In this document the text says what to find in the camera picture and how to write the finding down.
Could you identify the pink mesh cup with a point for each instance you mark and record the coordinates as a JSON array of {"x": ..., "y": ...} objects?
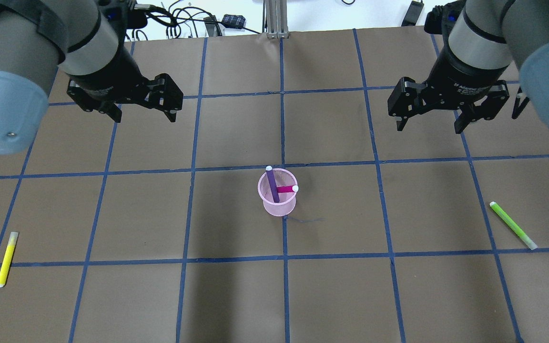
[{"x": 287, "y": 200}]

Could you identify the aluminium frame post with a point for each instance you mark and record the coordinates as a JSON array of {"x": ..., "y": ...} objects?
[{"x": 275, "y": 18}]

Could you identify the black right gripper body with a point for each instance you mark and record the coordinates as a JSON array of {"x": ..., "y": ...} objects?
[{"x": 461, "y": 73}]

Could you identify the pink marker pen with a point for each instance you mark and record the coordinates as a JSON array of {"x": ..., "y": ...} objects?
[{"x": 287, "y": 189}]

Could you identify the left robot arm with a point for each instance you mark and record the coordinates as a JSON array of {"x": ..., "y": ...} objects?
[{"x": 85, "y": 40}]

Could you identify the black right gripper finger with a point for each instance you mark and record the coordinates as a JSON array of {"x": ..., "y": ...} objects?
[
  {"x": 408, "y": 100},
  {"x": 494, "y": 101}
]

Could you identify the purple marker pen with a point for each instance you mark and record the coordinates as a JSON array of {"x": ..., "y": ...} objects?
[{"x": 272, "y": 183}]

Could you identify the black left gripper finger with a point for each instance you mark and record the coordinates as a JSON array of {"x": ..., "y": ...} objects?
[
  {"x": 165, "y": 95},
  {"x": 87, "y": 103}
]

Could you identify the yellow marker pen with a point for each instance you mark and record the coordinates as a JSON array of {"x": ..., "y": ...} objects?
[{"x": 7, "y": 259}]

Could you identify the black power adapter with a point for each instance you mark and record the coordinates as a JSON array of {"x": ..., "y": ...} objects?
[{"x": 413, "y": 13}]

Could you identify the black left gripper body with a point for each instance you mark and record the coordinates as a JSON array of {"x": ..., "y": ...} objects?
[{"x": 114, "y": 72}]

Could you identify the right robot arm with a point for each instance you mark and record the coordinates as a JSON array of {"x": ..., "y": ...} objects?
[{"x": 482, "y": 38}]

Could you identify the green marker pen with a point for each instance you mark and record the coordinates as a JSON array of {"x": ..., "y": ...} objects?
[{"x": 516, "y": 229}]

